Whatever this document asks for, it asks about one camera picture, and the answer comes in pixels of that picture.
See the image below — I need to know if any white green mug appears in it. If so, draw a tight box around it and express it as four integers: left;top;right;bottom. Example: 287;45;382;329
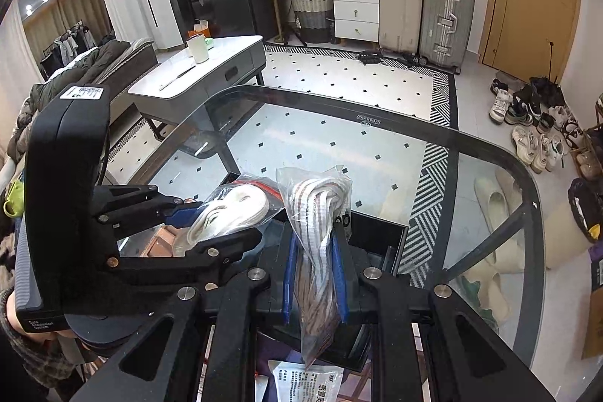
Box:
187;34;209;64

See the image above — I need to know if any green cup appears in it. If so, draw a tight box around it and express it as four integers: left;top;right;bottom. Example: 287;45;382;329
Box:
4;180;25;217

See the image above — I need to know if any black-rimmed glass table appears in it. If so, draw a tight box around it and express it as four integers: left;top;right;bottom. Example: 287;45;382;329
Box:
101;84;549;402

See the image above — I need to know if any brown cardboard box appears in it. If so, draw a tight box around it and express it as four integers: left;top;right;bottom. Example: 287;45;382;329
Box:
582;242;603;360

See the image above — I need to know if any black white patterned rug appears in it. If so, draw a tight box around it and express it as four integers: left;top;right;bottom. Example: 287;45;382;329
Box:
101;44;460;290

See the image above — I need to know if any pile of shoes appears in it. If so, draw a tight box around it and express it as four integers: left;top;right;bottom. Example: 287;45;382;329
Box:
487;72;603;181

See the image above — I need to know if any black cardboard box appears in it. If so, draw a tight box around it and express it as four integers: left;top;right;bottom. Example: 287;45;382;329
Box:
257;209;410;372

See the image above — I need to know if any beige slipper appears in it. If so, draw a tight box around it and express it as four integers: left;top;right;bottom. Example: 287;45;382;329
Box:
472;176;514;273
494;170;531;243
459;263;512;325

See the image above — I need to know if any person's left forearm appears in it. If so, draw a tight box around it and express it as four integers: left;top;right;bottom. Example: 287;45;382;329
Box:
0;284;102;402

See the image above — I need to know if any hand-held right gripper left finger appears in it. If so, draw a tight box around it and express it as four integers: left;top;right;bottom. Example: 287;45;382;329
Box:
70;224;298;402

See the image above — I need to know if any white suitcase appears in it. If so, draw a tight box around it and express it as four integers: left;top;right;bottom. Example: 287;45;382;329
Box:
378;0;425;54

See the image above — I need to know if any grey coffee table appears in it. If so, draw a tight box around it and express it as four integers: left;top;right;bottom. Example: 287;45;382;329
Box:
128;35;267;139

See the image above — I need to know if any bed with dark duvet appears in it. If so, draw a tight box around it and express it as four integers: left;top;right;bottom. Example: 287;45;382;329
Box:
19;38;158;158

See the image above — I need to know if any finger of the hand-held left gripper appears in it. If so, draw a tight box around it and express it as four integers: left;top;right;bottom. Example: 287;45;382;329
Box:
108;227;265;290
92;184;203;239

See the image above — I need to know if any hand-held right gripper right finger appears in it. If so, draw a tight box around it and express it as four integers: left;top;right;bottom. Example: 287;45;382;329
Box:
331;232;557;402

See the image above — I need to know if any silver suitcase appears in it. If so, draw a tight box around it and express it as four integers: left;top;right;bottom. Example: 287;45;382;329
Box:
418;0;476;75

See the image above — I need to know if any bag of white shoelaces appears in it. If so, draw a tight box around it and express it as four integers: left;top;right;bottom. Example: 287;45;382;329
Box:
172;177;286;259

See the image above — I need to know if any clothes rack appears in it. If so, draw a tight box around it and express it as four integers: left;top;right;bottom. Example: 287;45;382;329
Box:
40;23;102;78

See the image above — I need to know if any white medicine sachet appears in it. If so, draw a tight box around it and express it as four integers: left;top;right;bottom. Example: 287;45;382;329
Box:
268;359;344;402

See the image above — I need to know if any thin white stick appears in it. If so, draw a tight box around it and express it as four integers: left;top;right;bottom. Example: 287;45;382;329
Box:
159;63;196;91

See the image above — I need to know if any wicker basket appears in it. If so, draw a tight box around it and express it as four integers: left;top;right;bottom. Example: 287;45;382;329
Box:
291;0;331;45

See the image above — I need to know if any bag of striped shoelaces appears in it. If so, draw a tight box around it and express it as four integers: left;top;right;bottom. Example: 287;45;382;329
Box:
275;165;353;370

